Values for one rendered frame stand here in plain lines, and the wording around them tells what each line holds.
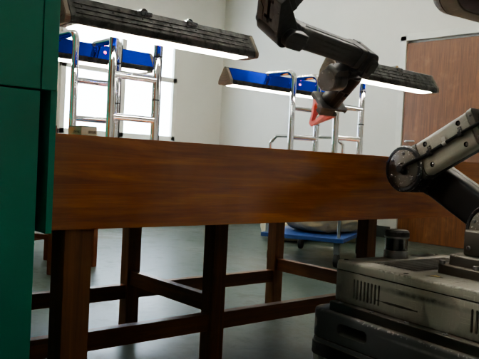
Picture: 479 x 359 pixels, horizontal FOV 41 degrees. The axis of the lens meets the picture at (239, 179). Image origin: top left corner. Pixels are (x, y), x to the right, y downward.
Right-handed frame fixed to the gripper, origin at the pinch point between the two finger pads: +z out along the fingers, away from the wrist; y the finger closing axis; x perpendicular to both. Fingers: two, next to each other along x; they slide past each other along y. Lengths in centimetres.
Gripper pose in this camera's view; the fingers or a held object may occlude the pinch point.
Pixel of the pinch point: (311, 122)
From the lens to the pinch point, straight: 184.3
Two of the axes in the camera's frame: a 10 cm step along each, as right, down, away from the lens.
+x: 3.9, 7.9, -4.8
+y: -7.7, 0.0, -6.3
